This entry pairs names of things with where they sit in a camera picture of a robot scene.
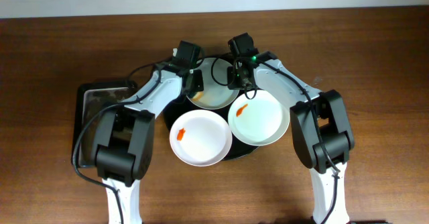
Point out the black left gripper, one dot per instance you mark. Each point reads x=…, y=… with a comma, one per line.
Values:
x=196, y=83

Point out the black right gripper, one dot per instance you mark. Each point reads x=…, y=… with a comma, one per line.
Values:
x=234, y=78

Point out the grey-white plate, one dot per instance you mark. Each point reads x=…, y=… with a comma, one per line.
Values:
x=214, y=96

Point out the cream white plate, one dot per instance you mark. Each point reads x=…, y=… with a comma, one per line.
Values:
x=257, y=118

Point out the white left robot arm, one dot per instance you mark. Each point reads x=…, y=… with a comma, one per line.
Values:
x=124, y=137

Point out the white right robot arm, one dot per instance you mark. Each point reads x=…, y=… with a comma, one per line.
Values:
x=321, y=131

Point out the round black serving tray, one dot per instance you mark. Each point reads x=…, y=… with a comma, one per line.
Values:
x=182, y=104

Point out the black rectangular water tray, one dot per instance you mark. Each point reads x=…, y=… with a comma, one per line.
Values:
x=90, y=99

